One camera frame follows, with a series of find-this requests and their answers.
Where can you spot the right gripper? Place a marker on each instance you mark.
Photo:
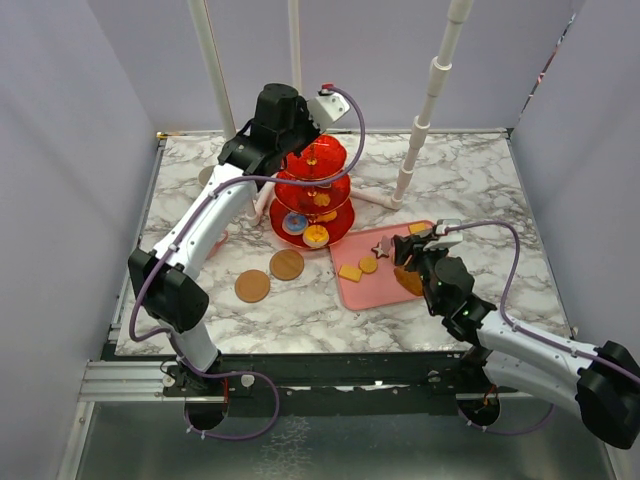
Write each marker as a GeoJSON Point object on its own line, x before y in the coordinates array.
{"type": "Point", "coordinates": [414, 244]}

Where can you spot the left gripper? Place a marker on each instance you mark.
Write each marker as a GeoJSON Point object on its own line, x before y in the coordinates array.
{"type": "Point", "coordinates": [301, 111]}

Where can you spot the metal tongs pink tips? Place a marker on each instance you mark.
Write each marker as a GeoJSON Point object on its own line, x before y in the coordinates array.
{"type": "Point", "coordinates": [386, 245]}

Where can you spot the star gingerbread cookie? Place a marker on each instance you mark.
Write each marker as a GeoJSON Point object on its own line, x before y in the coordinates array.
{"type": "Point", "coordinates": [380, 251]}

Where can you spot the brown croissant bread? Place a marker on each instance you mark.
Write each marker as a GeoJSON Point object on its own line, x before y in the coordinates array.
{"type": "Point", "coordinates": [410, 281]}

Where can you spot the round biscuit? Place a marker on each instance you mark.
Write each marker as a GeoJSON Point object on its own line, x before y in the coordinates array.
{"type": "Point", "coordinates": [368, 264]}

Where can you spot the rectangular yellow biscuit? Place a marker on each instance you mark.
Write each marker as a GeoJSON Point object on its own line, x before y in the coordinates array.
{"type": "Point", "coordinates": [350, 273]}

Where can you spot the swirl butter cookie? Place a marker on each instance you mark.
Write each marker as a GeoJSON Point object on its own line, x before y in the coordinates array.
{"type": "Point", "coordinates": [322, 199]}

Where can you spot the orange fish cookie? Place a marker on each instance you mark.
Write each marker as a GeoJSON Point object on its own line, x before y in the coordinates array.
{"type": "Point", "coordinates": [325, 218]}

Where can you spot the red three-tier stand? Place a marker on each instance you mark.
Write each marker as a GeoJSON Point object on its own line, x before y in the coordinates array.
{"type": "Point", "coordinates": [309, 172]}

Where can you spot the blue frosted donut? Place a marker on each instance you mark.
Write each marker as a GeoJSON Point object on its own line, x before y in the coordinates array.
{"type": "Point", "coordinates": [294, 224]}

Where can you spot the yellow donut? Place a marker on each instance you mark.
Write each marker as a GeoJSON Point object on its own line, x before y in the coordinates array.
{"type": "Point", "coordinates": [316, 236]}

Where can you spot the pink mug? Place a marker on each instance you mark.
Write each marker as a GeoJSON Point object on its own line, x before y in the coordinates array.
{"type": "Point", "coordinates": [218, 244]}

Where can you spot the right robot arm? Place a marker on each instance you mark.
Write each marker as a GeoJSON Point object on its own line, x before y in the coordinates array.
{"type": "Point", "coordinates": [600, 384]}

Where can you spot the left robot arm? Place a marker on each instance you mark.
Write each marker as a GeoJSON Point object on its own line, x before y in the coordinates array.
{"type": "Point", "coordinates": [164, 279]}

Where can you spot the square cracker biscuit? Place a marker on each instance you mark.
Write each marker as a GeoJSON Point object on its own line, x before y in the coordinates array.
{"type": "Point", "coordinates": [416, 228]}

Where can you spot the pink serving tray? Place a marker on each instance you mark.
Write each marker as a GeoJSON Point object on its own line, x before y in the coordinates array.
{"type": "Point", "coordinates": [379, 288]}

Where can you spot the green mug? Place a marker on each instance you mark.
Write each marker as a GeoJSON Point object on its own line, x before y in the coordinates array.
{"type": "Point", "coordinates": [205, 175]}

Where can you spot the upper wooden coaster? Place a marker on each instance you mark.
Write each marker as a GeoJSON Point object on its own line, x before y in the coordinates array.
{"type": "Point", "coordinates": [286, 265]}

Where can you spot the wooden coaster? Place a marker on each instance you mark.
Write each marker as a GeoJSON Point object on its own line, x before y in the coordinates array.
{"type": "Point", "coordinates": [286, 265]}
{"type": "Point", "coordinates": [252, 286]}

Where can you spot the lower wooden coaster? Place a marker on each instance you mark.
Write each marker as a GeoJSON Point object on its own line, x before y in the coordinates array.
{"type": "Point", "coordinates": [252, 286]}

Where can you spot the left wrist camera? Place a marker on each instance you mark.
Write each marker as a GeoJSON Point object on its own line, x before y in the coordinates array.
{"type": "Point", "coordinates": [326, 110]}

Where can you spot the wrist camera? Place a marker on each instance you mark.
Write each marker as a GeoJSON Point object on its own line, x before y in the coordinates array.
{"type": "Point", "coordinates": [444, 235]}
{"type": "Point", "coordinates": [326, 110]}

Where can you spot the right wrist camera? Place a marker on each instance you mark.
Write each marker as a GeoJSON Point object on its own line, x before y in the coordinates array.
{"type": "Point", "coordinates": [444, 235]}

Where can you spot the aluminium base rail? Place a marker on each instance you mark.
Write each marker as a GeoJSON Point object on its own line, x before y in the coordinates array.
{"type": "Point", "coordinates": [160, 378]}

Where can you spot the white pvc pipe frame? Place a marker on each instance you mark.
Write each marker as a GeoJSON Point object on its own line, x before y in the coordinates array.
{"type": "Point", "coordinates": [439, 70]}

